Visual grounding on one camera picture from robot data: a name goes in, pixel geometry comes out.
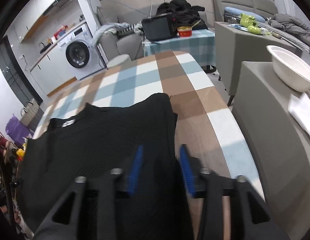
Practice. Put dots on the wooden shoe rack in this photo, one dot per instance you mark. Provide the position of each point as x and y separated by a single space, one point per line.
7 143

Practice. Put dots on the white washing machine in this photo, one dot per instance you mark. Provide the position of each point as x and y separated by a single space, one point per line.
77 55

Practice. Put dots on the green toy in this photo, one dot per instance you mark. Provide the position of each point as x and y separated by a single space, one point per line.
247 20

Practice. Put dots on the white tissue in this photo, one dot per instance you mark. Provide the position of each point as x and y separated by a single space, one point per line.
302 110

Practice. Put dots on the black knit sweater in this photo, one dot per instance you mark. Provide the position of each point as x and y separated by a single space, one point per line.
107 135

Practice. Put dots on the yellow snack bags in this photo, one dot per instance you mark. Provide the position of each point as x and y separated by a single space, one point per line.
20 152

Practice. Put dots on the small table with plaid cloth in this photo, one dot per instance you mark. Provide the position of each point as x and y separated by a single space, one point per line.
200 47

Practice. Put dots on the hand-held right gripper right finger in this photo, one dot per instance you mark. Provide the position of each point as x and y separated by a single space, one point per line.
187 172

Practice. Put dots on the black door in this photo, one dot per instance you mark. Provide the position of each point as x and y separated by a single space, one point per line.
12 75

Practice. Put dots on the white bowl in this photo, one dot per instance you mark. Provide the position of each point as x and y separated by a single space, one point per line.
290 72

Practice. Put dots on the checkered tablecloth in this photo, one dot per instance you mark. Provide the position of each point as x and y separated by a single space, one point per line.
170 80

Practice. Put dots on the black jacket pile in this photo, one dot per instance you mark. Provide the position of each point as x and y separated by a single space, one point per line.
185 10

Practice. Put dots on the large grey cabinet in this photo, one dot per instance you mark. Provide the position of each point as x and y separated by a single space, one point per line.
270 130

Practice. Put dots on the grey sofa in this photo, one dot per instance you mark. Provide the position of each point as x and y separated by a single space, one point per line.
125 45

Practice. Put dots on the white kitchen base cabinets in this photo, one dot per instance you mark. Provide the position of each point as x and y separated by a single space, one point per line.
50 72

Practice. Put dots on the white round stool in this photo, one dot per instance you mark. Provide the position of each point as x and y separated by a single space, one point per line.
118 60

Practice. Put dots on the red box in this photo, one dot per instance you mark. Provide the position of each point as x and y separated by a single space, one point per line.
60 31

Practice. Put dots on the grey padded headboard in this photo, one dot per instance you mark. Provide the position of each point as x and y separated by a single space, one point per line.
245 0

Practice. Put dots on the woven basket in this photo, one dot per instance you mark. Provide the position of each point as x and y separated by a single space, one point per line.
28 115

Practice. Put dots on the small grey cabinet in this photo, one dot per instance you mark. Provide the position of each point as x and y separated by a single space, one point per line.
235 45

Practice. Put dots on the white wall cabinets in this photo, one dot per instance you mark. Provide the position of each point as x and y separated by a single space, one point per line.
40 12

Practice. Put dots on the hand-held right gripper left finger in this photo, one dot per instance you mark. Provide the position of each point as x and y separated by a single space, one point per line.
135 170

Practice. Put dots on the grey duvet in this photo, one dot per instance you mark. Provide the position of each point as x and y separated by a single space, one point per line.
290 23

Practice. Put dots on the purple bag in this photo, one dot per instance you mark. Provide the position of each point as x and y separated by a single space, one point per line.
15 130

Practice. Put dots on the black countertop oven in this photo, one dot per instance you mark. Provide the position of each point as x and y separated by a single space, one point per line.
158 28

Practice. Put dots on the red noodle cup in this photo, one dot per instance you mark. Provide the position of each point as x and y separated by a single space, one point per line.
184 32

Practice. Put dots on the blue pillow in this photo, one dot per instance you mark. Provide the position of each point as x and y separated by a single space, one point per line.
232 11

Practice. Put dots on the grey sofa cushion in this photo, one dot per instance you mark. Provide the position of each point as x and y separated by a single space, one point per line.
107 16

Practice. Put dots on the grey clothing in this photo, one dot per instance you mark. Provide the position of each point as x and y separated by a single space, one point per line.
105 28

